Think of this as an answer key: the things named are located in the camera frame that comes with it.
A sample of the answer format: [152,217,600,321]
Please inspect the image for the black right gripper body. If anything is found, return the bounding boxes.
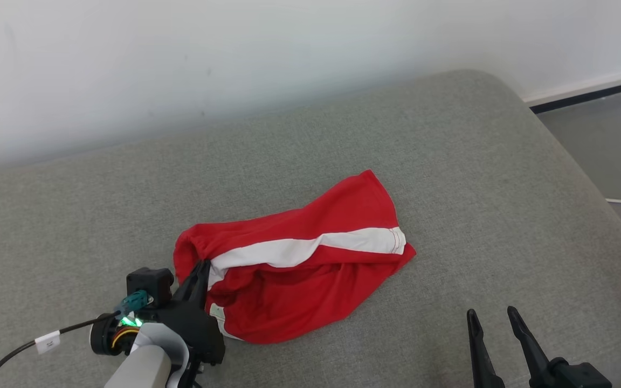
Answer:
[529,358,613,388]

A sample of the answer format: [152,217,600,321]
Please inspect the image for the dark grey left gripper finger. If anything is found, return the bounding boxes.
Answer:
[173,260,211,308]

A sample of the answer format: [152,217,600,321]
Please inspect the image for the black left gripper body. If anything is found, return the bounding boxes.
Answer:
[143,301,225,372]

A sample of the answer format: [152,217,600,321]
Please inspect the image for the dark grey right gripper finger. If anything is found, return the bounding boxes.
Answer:
[467,309,505,388]
[507,306,551,378]

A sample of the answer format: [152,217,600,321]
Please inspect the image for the red shorts white stripe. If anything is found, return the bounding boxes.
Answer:
[173,170,417,344]

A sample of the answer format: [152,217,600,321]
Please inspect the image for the black skirting strip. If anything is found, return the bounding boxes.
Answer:
[529,77,621,114]

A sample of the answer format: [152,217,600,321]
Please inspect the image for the black left camera cable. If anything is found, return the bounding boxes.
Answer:
[0,290,150,388]

